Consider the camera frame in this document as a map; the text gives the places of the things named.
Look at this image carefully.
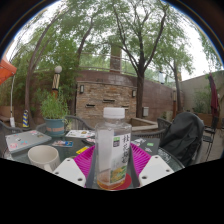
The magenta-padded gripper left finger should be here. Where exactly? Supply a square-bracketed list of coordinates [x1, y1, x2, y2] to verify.
[52, 144, 98, 189]

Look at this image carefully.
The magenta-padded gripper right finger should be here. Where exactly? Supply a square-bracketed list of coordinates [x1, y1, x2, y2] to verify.
[129, 143, 175, 188]

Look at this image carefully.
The clear drink bottle white cap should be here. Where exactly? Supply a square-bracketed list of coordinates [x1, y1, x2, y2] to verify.
[94, 106, 133, 191]

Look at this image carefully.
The dark laptop with stickers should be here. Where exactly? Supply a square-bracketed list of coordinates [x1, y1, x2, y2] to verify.
[130, 137, 161, 157]

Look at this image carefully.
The small yellow card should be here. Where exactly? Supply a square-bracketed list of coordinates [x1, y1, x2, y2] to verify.
[75, 145, 91, 155]

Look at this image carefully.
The colourful printed card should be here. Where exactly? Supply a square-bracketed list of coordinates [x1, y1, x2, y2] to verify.
[51, 139, 74, 148]

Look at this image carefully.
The flat round red coaster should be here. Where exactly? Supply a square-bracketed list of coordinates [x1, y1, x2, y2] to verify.
[96, 172, 133, 191]

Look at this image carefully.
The white ceramic mug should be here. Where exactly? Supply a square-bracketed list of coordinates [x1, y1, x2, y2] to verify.
[27, 144, 62, 174]

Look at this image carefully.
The white printed booklet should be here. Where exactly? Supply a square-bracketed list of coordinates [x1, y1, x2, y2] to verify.
[64, 129, 96, 139]

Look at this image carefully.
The black backpack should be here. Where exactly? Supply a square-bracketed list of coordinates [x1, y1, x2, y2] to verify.
[159, 111, 205, 168]

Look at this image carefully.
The grey laptop with stickers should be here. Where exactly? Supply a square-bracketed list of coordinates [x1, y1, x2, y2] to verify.
[4, 129, 53, 155]

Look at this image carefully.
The green plant in blue pot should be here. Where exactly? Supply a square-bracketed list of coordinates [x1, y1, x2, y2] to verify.
[39, 93, 70, 138]

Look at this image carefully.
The black metal chair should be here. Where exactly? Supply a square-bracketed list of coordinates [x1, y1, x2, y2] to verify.
[203, 114, 221, 161]

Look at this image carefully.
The yellow blue striped cone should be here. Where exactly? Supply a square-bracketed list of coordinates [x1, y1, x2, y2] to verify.
[21, 109, 30, 129]

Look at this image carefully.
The orange canopy tent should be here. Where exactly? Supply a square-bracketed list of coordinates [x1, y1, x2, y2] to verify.
[0, 59, 18, 86]

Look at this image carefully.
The wooden lamp post white globe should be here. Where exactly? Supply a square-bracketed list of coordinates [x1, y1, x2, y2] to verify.
[51, 65, 63, 99]

